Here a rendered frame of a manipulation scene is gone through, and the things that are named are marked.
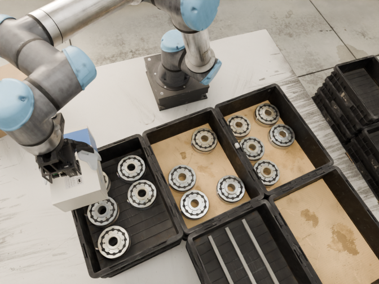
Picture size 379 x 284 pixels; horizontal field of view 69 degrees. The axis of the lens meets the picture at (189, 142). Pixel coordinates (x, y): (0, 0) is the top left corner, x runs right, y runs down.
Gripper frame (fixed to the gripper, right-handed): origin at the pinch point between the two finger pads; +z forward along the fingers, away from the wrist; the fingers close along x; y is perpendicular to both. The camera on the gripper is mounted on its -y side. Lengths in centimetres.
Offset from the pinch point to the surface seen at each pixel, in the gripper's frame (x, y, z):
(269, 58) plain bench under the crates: 100, -50, 41
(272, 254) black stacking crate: 51, 40, 28
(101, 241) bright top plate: -2.0, 17.4, 24.9
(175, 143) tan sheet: 32.9, -10.4, 28.1
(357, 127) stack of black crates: 144, -4, 64
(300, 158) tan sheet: 78, 11, 28
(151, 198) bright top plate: 17.5, 9.0, 25.0
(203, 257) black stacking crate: 29, 33, 28
